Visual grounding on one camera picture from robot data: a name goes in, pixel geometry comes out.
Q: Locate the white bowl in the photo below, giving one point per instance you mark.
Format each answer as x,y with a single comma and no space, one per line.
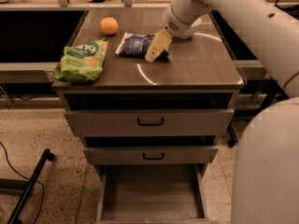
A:
191,30

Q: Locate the orange fruit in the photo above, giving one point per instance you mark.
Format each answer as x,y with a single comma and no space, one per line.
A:
109,26

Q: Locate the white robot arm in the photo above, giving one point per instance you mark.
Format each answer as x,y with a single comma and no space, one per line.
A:
266,174

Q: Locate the top drawer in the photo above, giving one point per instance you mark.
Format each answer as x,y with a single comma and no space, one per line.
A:
149,122

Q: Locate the green chip bag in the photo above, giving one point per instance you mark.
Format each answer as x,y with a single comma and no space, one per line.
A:
82,63

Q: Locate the black headphones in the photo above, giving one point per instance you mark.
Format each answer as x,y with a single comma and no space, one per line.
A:
290,7

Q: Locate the drawer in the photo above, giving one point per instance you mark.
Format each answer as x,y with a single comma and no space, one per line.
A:
149,155
149,122
152,194

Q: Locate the middle drawer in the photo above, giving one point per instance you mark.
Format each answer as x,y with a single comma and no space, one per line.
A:
149,155

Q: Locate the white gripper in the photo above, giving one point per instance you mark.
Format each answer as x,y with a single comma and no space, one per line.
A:
172,22

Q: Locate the black floor stand leg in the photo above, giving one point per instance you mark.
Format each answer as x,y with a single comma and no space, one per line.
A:
26,186

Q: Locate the grey drawer cabinet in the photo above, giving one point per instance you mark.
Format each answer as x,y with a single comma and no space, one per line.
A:
199,74

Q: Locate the blue chip bag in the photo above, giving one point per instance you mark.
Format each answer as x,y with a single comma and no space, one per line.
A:
136,46

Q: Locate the black cabinet caster leg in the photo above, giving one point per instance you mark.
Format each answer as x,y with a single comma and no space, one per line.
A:
233,138

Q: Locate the bottom drawer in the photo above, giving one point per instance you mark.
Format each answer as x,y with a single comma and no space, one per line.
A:
152,194

